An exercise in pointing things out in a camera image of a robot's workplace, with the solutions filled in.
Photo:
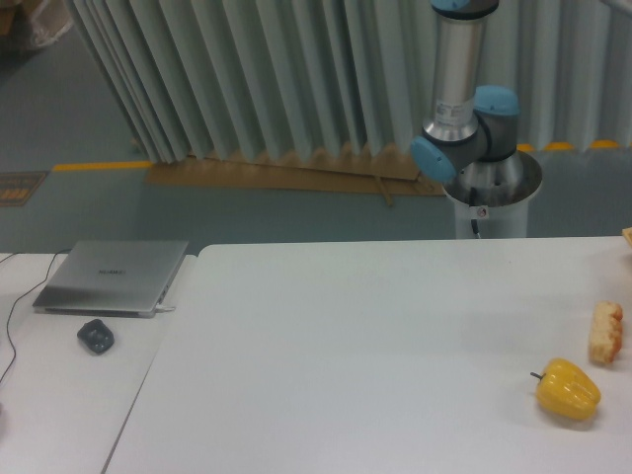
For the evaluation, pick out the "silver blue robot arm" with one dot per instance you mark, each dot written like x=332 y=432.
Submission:
x=456 y=99

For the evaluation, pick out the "wooden basket corner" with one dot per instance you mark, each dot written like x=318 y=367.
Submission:
x=627 y=235

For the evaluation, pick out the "brown cardboard sheet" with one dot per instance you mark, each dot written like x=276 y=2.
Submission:
x=388 y=174

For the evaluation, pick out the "silver closed laptop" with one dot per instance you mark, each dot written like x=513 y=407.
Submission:
x=129 y=278

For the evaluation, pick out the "pale green folding curtain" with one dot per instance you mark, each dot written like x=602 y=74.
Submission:
x=201 y=78

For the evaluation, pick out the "yellow bell pepper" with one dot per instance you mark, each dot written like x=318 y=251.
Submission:
x=565 y=390

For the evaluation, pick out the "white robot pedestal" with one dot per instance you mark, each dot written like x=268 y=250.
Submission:
x=491 y=199

